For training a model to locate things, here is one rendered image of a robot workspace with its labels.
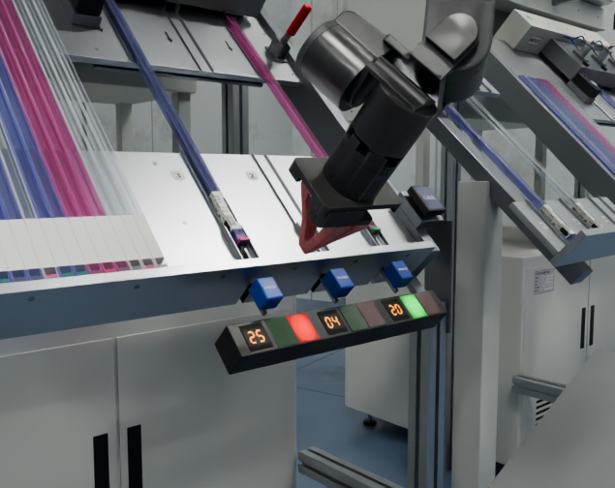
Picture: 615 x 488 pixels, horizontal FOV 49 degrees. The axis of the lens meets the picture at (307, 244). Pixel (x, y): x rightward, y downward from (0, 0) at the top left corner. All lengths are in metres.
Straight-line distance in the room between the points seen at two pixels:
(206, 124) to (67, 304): 4.55
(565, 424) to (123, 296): 0.43
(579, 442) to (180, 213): 0.47
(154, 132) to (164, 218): 4.78
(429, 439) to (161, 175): 0.55
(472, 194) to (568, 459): 0.71
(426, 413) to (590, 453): 0.46
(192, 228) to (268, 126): 4.06
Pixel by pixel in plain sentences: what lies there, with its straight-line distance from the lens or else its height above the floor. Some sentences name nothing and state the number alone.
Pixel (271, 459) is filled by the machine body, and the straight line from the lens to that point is 1.25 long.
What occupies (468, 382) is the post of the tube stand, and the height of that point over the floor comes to 0.45.
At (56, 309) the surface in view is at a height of 0.70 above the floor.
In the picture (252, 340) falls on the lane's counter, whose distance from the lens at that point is 0.71.
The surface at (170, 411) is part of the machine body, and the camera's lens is 1.10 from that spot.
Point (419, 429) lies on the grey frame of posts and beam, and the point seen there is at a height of 0.45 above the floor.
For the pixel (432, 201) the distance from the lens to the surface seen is 0.98.
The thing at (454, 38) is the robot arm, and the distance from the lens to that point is 0.58.
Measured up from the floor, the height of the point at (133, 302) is 0.70.
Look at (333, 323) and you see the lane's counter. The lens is 0.78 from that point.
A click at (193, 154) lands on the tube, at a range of 0.85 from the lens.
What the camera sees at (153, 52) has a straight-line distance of 1.03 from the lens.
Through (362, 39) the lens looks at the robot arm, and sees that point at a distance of 0.61.
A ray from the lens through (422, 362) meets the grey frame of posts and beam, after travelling 1.02.
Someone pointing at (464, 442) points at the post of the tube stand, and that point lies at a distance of 1.32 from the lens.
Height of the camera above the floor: 0.83
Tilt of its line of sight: 6 degrees down
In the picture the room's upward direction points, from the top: straight up
